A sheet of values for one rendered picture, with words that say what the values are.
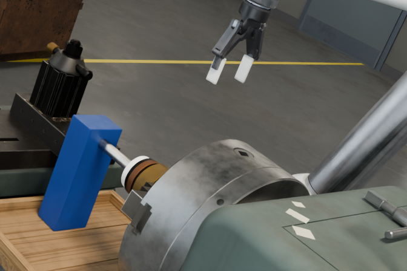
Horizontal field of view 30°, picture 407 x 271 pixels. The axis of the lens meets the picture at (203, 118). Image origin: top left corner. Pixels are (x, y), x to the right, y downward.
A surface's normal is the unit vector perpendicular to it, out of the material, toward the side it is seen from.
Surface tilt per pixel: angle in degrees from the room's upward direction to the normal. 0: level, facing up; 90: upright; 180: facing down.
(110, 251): 0
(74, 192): 90
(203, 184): 41
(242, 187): 29
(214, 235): 90
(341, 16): 90
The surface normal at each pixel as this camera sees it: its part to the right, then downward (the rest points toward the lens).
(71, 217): 0.66, 0.47
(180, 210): -0.40, -0.43
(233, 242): -0.65, -0.01
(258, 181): 0.15, -0.84
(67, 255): 0.36, -0.88
